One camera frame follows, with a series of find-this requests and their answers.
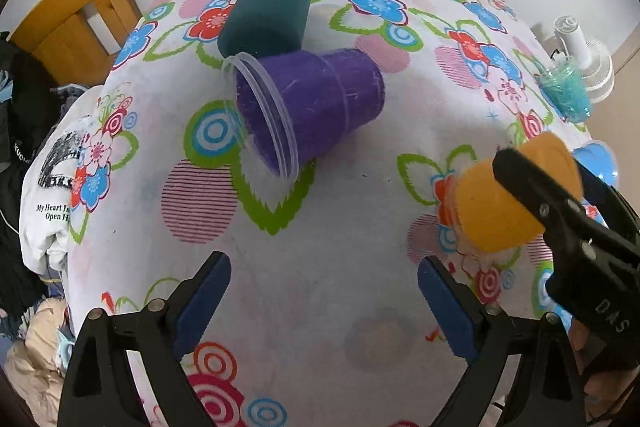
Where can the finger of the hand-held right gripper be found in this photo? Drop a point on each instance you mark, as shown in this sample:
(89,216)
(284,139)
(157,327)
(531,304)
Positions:
(607,202)
(525,182)

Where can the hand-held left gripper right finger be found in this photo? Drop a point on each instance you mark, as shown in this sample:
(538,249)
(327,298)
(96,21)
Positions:
(446,304)

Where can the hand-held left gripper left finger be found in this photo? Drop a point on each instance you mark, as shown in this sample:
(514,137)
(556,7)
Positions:
(202,307)

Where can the orange cup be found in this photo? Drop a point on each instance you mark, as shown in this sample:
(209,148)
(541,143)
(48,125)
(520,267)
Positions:
(500,214)

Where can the purple cup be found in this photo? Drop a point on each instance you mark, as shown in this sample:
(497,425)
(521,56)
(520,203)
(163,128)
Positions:
(320,107)

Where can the blue cup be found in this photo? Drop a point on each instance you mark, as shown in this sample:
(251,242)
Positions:
(597,159)

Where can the teal cup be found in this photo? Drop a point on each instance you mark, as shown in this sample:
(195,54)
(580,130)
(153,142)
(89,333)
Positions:
(267,14)

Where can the person's right hand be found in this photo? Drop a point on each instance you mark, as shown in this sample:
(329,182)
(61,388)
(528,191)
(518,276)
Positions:
(607,372)

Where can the small glass with teal filling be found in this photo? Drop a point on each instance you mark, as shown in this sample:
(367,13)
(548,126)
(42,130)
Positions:
(565,94)

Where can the floral tablecloth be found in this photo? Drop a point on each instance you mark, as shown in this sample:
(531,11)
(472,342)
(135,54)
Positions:
(350,232)

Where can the small white fan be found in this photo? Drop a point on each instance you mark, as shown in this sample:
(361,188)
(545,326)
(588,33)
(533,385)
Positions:
(590,62)

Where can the beige crumpled cloth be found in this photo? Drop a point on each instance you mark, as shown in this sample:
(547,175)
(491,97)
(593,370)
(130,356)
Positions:
(40,357)

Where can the white printed t-shirt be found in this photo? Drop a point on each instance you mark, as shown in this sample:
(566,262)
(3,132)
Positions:
(55,187)

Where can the dark clothing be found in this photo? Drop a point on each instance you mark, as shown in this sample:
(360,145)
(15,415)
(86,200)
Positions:
(20,107)

